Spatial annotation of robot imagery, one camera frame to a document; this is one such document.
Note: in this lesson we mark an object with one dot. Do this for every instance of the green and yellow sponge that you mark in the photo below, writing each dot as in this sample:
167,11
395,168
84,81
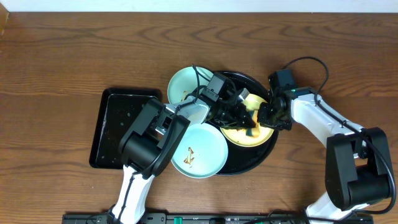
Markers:
255,131

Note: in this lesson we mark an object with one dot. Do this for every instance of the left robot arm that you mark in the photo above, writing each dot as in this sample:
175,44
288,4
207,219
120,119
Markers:
155,139

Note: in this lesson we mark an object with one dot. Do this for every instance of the light blue plate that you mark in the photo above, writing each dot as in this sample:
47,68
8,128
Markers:
202,152
185,82

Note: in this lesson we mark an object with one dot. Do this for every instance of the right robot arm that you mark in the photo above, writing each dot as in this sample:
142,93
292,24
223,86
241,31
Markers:
359,177

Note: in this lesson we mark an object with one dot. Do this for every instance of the near light blue plate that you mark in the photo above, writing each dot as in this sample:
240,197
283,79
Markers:
202,152

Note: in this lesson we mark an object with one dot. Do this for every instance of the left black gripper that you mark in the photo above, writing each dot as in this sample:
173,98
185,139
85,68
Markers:
232,112

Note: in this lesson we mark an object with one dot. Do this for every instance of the round black tray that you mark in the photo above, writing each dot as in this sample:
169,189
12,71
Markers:
242,159

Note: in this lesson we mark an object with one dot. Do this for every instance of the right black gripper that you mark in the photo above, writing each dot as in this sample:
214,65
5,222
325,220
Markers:
263,118

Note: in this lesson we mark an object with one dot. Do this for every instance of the yellow plate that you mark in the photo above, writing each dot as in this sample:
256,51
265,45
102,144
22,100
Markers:
239,137

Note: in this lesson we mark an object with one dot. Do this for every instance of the black aluminium rail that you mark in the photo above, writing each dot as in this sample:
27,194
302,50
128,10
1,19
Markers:
162,218

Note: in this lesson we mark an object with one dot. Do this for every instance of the far light blue plate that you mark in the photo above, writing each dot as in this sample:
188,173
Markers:
185,82

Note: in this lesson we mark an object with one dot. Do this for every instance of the rectangular black tray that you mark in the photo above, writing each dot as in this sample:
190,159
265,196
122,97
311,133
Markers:
118,109

